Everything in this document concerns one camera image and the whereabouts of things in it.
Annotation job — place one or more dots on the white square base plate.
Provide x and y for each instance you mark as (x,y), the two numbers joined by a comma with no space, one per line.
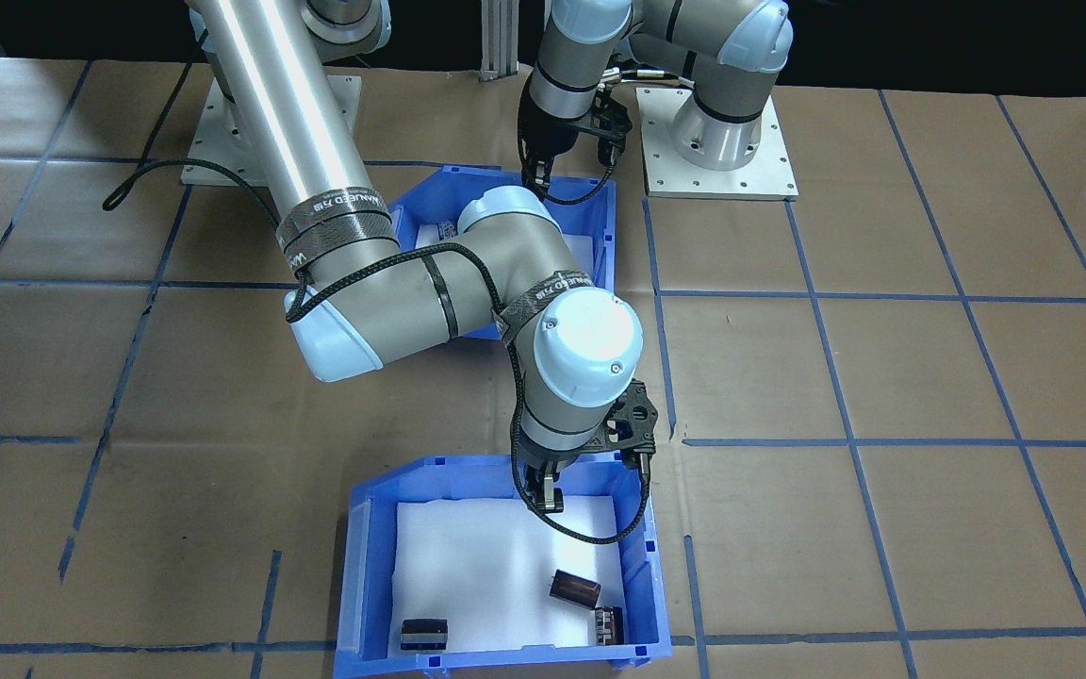
(204,151)
(769,184)

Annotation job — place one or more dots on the upright aluminium profile post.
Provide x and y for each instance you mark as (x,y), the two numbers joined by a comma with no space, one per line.
(501,38)

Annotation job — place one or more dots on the blue bin with push buttons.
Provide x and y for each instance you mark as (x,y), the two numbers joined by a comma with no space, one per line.
(604,264)

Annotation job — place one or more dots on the white foam liner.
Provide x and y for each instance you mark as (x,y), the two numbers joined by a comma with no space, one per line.
(468,566)

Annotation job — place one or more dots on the black cylindrical capacitor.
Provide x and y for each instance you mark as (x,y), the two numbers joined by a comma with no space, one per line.
(423,634)

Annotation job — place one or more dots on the blue bin with capacitors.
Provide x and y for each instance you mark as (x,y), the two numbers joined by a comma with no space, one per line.
(505,665)

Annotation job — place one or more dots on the red mushroom button grey block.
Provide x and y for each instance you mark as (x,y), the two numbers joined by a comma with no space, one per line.
(447,229)

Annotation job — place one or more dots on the dark brown cylindrical capacitor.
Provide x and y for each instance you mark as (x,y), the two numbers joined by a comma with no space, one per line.
(573,589)

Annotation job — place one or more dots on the black relay block right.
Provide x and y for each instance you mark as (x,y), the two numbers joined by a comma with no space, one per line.
(607,624)

